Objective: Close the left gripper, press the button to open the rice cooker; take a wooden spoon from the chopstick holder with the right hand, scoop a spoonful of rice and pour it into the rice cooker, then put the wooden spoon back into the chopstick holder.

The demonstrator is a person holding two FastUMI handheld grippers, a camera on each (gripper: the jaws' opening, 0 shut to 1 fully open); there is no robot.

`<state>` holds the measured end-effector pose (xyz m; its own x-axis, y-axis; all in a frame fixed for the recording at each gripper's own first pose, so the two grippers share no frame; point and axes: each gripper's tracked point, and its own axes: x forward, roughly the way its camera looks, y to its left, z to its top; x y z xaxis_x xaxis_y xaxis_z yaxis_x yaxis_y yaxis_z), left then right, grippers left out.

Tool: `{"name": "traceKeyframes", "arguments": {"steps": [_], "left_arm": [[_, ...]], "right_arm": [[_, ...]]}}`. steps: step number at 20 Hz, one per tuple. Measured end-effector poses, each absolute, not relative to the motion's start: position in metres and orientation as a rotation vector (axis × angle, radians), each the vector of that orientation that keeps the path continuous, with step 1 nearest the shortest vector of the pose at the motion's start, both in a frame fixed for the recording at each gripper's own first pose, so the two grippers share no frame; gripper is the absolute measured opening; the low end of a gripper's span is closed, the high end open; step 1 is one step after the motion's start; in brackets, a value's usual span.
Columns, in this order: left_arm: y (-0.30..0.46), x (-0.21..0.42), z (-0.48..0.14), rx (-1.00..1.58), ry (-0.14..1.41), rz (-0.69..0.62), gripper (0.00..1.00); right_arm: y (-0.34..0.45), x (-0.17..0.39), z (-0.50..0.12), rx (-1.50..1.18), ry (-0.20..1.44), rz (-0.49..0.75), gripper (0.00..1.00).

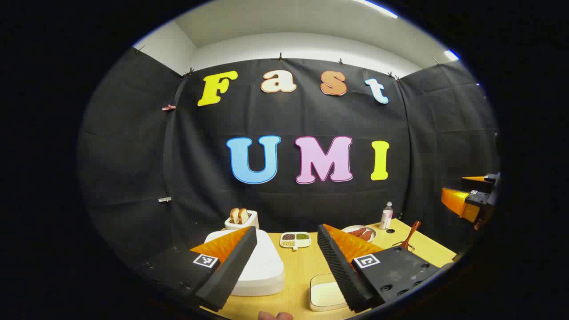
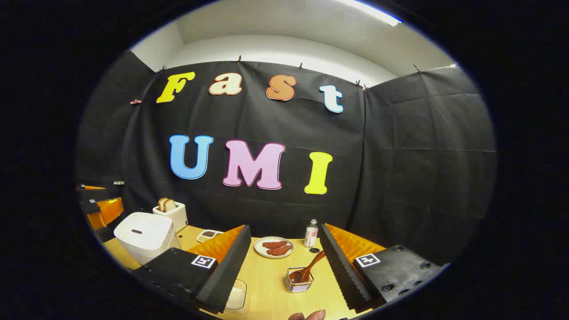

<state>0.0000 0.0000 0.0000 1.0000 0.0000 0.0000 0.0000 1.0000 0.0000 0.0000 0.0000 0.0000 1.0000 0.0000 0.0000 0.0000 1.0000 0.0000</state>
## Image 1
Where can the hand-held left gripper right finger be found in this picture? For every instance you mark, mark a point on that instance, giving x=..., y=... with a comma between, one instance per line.
x=342, y=271

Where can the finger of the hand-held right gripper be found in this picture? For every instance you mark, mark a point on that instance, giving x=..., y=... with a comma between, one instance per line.
x=482, y=178
x=458, y=202

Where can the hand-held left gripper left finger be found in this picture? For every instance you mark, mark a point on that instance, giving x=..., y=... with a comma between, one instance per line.
x=231, y=271

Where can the clear tray of white rice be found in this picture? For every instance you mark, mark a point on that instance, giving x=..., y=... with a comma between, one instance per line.
x=326, y=293

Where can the white rice cooker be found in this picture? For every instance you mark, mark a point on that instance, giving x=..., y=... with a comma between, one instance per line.
x=266, y=266

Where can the brown wooden spoon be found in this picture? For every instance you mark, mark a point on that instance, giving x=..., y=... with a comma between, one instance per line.
x=411, y=232

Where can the red meat piece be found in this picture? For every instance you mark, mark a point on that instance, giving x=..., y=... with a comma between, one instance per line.
x=367, y=235
x=357, y=231

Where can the white oval plate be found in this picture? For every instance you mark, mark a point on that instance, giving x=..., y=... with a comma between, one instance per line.
x=372, y=230

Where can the white toaster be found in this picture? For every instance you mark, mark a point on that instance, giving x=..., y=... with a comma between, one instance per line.
x=251, y=222

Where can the toast bread slice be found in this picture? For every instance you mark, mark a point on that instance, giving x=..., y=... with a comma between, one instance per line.
x=234, y=215
x=243, y=216

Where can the white divided bean dish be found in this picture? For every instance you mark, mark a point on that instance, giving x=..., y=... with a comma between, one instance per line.
x=295, y=240

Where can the small clear pink-label bottle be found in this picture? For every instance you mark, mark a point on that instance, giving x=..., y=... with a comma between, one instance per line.
x=386, y=218

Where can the ceiling light strip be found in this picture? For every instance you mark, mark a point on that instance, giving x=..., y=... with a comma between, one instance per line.
x=452, y=55

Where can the pink cloth clip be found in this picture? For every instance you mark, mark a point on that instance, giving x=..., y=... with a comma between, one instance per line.
x=169, y=107

